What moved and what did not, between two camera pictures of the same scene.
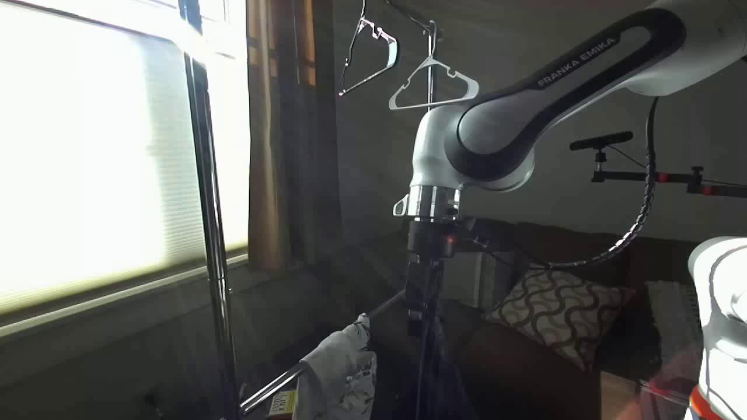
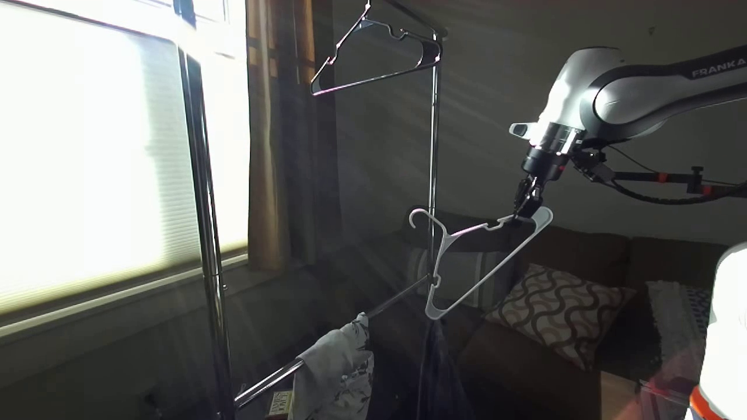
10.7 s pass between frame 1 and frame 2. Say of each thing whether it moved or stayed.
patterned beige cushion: stayed
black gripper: moved
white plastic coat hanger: moved
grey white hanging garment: stayed
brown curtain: stayed
